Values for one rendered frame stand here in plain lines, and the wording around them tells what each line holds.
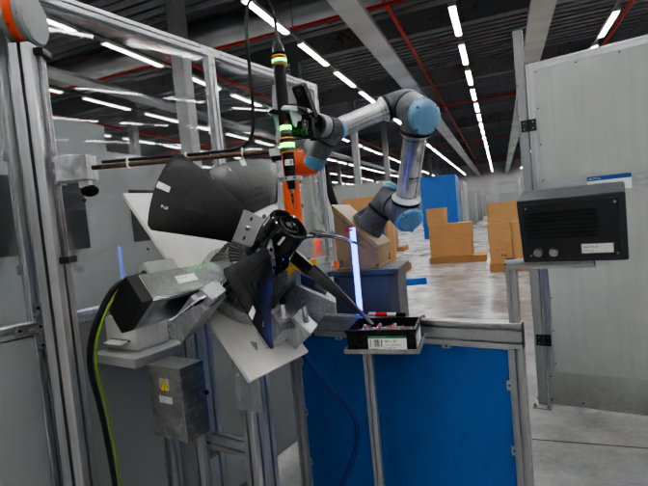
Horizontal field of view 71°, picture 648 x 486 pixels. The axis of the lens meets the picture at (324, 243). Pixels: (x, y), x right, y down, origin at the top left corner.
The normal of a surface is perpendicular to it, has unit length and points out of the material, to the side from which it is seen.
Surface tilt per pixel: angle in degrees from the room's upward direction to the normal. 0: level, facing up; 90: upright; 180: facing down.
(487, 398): 90
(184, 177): 75
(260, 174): 46
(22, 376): 90
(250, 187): 51
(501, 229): 90
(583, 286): 90
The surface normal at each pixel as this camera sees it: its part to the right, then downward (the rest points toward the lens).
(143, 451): 0.84, -0.05
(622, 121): -0.54, 0.10
